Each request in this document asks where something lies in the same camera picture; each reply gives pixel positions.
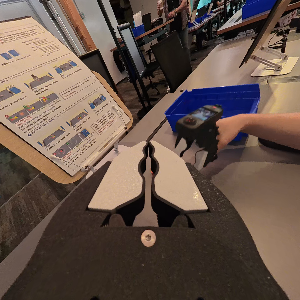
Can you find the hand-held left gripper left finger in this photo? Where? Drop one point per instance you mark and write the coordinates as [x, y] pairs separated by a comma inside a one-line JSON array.
[[117, 187]]

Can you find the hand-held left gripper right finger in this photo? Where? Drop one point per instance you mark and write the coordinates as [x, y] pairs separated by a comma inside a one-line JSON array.
[[180, 187]]

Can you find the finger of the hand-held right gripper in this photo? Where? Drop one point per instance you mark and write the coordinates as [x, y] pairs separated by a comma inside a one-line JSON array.
[[179, 141], [186, 147]]

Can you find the blue plastic storage bin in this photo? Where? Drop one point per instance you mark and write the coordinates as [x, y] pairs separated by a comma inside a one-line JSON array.
[[234, 98], [257, 8]]

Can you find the person's right forearm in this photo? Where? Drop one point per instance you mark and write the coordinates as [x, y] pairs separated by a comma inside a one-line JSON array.
[[274, 129]]

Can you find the person's right hand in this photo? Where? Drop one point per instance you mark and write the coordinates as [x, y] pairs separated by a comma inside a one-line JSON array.
[[230, 130]]

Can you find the black computer monitor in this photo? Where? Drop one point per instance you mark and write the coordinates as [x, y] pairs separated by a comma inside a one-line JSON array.
[[132, 49], [98, 68]]

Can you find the wooden top desk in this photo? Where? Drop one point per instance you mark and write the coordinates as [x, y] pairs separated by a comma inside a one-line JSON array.
[[152, 29]]

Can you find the small blue parts bin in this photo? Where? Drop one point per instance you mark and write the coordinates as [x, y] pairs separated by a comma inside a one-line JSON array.
[[138, 30]]

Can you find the printed instruction sheet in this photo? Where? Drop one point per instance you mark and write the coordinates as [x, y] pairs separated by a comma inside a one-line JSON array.
[[46, 93]]

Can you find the black laptop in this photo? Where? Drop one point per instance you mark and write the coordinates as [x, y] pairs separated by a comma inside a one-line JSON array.
[[146, 20]]

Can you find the wooden support post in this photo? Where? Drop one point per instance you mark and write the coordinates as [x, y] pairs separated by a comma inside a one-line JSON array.
[[77, 23]]

